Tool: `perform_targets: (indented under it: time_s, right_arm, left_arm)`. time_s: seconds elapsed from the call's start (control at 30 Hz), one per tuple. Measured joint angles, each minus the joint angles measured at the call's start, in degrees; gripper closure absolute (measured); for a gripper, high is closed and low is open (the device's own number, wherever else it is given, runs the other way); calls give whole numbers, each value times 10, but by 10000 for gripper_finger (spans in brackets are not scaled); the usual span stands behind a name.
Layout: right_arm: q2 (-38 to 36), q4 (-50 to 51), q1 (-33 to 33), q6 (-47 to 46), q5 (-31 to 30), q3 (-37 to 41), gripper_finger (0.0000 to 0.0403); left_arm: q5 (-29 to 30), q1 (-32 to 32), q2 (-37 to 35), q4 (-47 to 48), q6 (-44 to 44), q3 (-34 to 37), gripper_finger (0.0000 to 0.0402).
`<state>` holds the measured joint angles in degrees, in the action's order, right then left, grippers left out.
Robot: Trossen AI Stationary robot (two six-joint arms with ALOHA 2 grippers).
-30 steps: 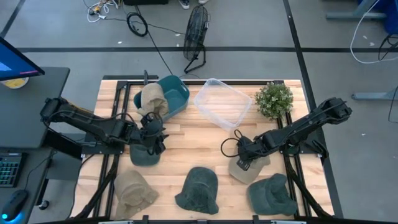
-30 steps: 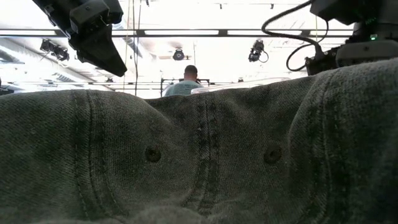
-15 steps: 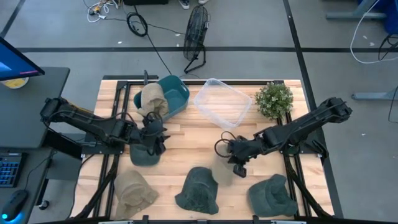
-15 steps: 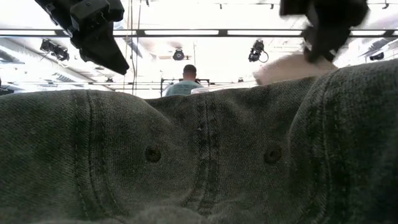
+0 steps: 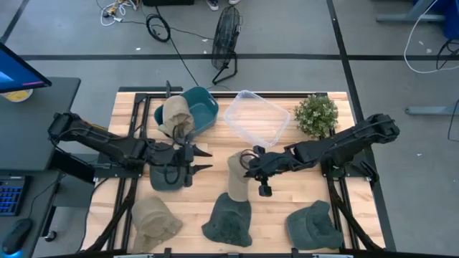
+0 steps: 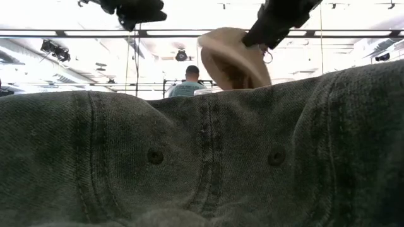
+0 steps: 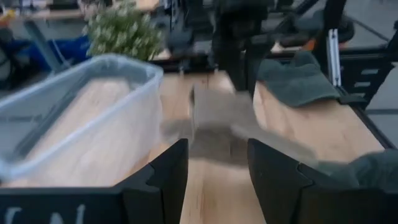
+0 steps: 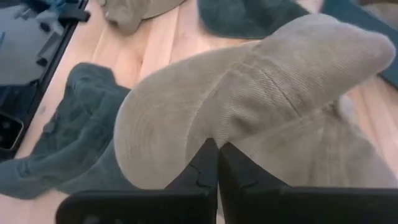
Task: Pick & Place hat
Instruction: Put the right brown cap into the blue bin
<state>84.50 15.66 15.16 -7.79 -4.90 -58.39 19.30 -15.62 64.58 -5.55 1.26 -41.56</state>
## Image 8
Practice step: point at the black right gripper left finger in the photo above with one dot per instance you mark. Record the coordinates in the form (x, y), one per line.
(186, 205)

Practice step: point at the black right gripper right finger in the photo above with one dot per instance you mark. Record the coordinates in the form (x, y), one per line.
(280, 205)

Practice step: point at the black equipment tray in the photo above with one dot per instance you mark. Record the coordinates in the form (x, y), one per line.
(53, 71)

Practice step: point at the black device with screen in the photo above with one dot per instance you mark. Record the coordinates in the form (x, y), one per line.
(9, 130)

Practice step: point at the blue plastic bin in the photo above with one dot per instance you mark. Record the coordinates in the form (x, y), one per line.
(342, 12)

